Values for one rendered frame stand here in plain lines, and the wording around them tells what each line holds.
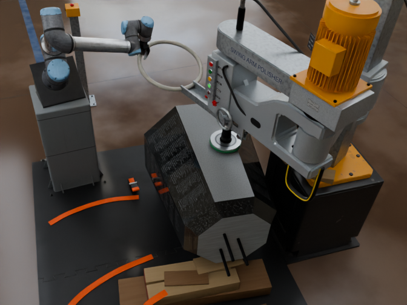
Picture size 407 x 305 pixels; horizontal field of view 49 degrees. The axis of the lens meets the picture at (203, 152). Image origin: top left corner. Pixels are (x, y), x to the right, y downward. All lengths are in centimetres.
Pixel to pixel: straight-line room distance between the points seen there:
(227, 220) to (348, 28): 136
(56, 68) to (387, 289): 289
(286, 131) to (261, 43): 51
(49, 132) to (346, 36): 236
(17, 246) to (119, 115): 175
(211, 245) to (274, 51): 128
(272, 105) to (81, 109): 162
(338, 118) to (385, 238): 206
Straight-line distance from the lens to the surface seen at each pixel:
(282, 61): 235
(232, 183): 283
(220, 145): 301
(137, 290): 323
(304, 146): 237
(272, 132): 250
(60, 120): 353
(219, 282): 315
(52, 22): 277
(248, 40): 250
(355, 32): 200
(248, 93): 261
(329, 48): 197
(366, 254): 385
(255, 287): 329
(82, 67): 470
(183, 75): 536
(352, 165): 331
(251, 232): 291
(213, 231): 279
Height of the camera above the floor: 290
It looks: 42 degrees down
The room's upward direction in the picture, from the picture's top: 5 degrees clockwise
